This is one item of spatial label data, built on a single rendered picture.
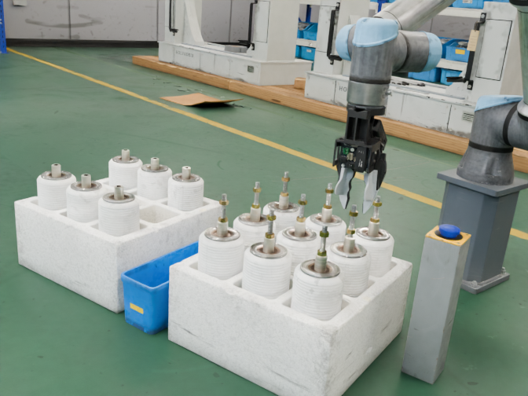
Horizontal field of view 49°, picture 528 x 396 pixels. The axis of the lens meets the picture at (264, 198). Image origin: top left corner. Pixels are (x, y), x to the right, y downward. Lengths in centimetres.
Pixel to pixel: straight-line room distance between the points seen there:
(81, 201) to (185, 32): 443
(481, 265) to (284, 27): 333
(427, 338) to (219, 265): 45
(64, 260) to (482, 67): 253
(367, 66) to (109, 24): 693
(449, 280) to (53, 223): 93
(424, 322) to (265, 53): 363
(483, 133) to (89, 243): 104
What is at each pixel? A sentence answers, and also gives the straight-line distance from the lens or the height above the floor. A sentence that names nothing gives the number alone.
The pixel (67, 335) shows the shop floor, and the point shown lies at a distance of 136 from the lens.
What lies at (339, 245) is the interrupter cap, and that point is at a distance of 120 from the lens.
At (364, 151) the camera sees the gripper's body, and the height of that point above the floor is 48.
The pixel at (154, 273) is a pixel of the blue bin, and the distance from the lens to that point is 141.
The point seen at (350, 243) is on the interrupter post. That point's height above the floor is 27.
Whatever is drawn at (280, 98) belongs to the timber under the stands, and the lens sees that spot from 428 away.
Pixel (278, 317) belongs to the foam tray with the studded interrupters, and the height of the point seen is 17.
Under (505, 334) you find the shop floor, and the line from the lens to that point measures 155.
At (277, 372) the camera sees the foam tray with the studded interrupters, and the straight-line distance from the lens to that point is 115.
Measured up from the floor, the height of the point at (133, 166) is 24.
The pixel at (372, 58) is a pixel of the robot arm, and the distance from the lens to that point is 105.
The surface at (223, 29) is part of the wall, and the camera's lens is 875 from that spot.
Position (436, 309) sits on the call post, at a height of 17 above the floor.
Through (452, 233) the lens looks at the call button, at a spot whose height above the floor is 33.
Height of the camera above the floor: 72
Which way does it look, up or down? 19 degrees down
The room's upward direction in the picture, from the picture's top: 4 degrees clockwise
